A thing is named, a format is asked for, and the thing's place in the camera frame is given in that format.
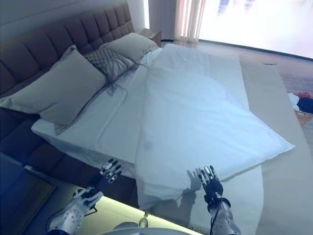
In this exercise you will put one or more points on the white bed sheet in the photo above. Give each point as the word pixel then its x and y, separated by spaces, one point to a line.
pixel 97 127

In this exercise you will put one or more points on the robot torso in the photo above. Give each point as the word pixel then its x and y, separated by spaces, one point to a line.
pixel 159 231

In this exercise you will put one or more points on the white duvet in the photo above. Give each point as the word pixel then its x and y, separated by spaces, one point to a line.
pixel 195 110

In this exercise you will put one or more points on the beige bed cover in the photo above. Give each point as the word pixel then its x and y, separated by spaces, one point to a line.
pixel 281 171

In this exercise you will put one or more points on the small wooden nightstand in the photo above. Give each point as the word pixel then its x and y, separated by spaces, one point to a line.
pixel 155 36

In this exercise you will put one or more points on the glowing under-bed light strip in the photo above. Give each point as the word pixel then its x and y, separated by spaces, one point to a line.
pixel 122 203

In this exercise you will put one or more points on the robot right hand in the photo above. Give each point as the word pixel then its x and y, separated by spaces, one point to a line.
pixel 214 189

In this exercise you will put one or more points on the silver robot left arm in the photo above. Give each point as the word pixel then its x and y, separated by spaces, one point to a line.
pixel 71 215

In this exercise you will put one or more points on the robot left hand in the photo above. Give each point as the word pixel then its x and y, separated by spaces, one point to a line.
pixel 97 183

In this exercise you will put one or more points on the red garment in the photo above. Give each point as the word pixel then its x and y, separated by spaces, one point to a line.
pixel 303 94

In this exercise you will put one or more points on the grey woven fringed cushion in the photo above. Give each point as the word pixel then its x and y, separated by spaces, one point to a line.
pixel 102 57

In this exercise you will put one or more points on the large beige pillow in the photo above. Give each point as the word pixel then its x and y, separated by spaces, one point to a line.
pixel 56 85

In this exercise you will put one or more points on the flat cardboard box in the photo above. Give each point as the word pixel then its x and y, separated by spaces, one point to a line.
pixel 305 120

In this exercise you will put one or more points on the beige sheer curtain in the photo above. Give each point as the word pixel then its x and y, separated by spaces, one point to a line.
pixel 190 19

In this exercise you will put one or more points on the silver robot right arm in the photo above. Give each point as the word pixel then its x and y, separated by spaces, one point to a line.
pixel 226 220

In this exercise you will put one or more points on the glass-topped wooden nightstand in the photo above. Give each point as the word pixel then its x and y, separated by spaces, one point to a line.
pixel 24 191

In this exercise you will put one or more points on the dark blue garment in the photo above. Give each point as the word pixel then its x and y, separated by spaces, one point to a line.
pixel 305 104

